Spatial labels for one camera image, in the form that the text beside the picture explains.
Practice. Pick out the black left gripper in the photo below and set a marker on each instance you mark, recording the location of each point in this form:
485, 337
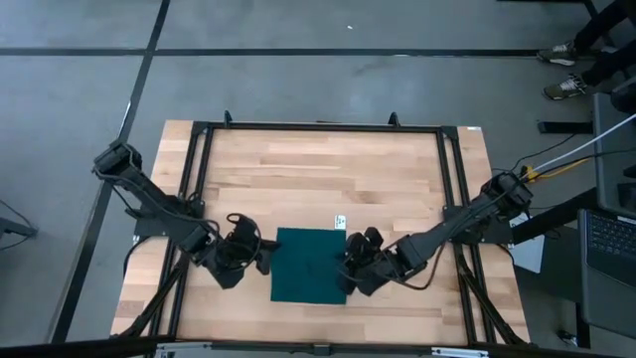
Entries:
233, 261

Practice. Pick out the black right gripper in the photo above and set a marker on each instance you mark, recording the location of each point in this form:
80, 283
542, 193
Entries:
377, 271

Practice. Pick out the green microfiber towel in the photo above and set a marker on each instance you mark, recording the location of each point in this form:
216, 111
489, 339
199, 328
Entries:
308, 268

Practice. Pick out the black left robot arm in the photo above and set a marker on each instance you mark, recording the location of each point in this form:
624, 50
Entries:
149, 199

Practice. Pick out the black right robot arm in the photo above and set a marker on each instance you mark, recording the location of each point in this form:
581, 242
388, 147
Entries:
447, 233

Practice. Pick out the white paper sheet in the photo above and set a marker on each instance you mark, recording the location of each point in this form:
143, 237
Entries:
527, 253

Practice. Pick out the black metal crossbar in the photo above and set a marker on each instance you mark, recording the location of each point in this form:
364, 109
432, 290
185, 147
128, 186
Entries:
99, 347

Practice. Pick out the black slanted table leg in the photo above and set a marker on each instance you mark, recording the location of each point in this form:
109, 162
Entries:
551, 219

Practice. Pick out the grey stand foot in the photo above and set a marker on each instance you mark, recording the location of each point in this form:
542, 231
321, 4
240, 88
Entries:
15, 229

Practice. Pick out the black table foot bar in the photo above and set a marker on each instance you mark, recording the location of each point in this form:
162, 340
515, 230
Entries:
565, 127

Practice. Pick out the dark laptop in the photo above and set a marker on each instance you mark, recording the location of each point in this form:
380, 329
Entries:
608, 243

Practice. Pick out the grey side table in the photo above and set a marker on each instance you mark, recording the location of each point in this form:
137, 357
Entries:
608, 308

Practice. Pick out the person's shoe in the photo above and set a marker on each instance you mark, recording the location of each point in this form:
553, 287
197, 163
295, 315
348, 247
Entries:
565, 87
559, 54

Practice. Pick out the person's leg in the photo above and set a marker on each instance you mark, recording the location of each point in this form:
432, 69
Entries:
611, 64
601, 25

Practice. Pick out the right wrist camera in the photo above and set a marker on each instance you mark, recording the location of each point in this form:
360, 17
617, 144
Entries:
374, 237

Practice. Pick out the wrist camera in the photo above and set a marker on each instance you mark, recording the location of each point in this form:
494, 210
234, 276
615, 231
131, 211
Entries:
374, 237
243, 226

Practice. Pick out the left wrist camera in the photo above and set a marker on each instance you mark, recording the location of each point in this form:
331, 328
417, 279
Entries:
243, 226

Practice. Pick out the black metal table frame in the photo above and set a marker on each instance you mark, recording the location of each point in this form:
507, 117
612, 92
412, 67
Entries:
323, 126

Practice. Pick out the silver bracket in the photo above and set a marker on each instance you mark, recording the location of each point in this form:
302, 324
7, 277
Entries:
459, 352

